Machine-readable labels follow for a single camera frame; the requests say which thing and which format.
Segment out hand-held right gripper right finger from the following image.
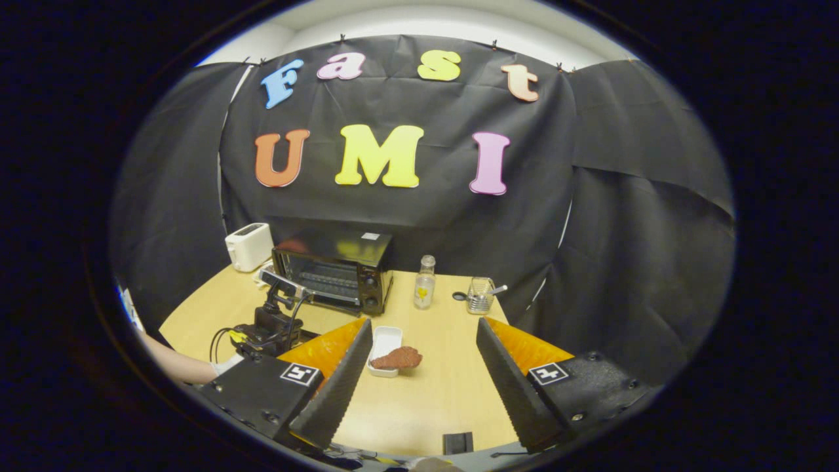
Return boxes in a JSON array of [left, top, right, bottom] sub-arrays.
[[476, 317, 656, 454]]

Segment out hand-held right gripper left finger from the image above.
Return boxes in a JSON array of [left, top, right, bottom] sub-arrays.
[[197, 318, 374, 452]]

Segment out red meat slice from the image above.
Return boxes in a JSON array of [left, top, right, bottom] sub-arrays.
[[370, 346, 423, 370]]

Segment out black electric oven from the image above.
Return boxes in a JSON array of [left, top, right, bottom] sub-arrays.
[[271, 229, 394, 317]]

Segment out white rectangular dish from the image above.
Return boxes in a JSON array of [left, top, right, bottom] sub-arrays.
[[367, 326, 403, 378]]

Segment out white toaster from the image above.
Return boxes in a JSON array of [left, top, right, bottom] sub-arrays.
[[225, 223, 275, 273]]

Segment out clear drink bottle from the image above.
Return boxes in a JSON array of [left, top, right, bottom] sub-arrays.
[[414, 255, 437, 310]]

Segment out white and blue clothing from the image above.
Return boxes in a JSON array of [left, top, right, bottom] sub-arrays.
[[117, 284, 146, 335]]

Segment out metal wire utensil holder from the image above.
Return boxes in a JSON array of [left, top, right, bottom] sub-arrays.
[[467, 277, 497, 315]]

